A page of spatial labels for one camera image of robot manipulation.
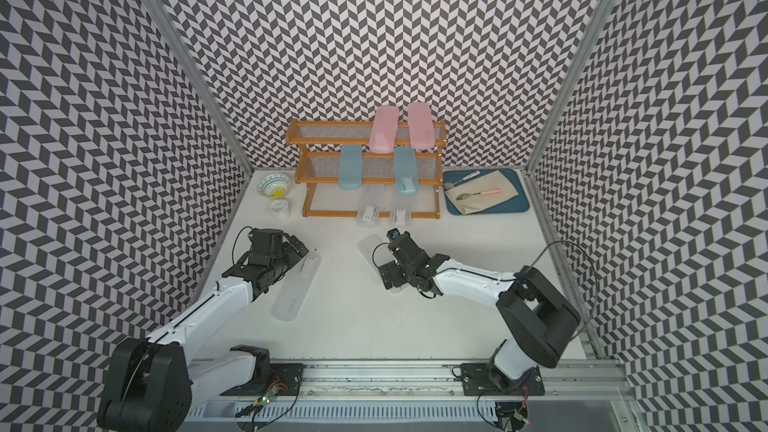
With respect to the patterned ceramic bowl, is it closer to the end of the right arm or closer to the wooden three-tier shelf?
the wooden three-tier shelf

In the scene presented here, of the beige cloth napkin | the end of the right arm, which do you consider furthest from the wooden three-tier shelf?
the end of the right arm

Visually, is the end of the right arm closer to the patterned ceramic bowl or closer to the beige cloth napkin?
the beige cloth napkin

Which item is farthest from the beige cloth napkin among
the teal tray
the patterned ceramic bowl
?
the patterned ceramic bowl

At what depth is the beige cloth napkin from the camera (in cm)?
107

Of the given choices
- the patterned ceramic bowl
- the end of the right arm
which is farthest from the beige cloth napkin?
the patterned ceramic bowl

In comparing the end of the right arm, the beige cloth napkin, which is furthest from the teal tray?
the end of the right arm

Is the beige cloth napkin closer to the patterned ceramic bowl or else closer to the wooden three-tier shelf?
the wooden three-tier shelf

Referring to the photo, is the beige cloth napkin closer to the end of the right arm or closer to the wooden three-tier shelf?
the wooden three-tier shelf

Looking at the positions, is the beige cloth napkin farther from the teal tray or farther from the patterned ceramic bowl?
the patterned ceramic bowl

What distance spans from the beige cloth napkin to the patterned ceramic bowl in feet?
2.02

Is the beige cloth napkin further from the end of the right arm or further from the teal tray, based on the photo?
the end of the right arm

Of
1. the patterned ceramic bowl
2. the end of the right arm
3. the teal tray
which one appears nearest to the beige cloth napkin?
the teal tray

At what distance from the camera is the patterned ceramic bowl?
3.63 ft

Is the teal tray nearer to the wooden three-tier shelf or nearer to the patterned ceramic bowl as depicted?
the wooden three-tier shelf
